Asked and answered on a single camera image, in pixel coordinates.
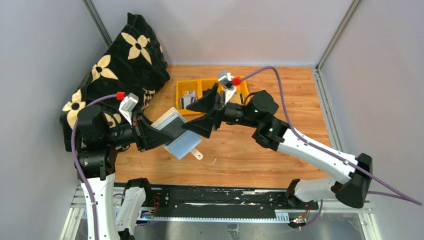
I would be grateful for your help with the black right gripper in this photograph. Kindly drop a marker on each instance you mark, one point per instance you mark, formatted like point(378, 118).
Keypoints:
point(217, 110)

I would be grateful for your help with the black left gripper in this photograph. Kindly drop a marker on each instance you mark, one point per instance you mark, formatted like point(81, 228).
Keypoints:
point(139, 132)

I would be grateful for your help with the beige leather card holder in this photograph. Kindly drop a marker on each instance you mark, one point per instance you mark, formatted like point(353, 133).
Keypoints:
point(184, 141)

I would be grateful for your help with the black card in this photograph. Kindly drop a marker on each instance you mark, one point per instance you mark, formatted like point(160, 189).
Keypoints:
point(174, 128)

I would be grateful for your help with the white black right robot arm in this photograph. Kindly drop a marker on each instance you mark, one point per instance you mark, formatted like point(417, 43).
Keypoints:
point(348, 178)

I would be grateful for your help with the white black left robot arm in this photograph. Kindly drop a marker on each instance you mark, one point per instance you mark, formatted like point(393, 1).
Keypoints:
point(96, 151)

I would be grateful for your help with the white cards in bin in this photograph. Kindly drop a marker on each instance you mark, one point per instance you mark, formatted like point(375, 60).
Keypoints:
point(188, 98)

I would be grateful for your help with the card in right bin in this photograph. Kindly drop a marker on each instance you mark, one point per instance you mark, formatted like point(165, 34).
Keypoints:
point(238, 98)

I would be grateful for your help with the yellow bin middle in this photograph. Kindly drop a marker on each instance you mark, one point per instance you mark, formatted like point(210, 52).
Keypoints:
point(204, 84)

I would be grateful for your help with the yellow bin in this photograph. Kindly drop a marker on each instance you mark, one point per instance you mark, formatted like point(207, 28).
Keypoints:
point(204, 84)
point(242, 88)
point(182, 86)

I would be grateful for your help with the yellow bin left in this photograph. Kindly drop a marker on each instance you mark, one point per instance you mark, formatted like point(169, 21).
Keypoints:
point(182, 86)

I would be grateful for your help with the yellow bin right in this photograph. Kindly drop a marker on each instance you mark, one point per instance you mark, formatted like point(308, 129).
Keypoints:
point(242, 88)

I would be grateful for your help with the black floral plush blanket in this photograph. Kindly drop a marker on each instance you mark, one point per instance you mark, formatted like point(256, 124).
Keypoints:
point(134, 63)

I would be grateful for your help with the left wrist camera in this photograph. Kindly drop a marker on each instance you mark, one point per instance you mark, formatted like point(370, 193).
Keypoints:
point(127, 104)

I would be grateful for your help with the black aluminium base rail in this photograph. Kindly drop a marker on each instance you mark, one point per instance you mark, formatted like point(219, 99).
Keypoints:
point(118, 206)

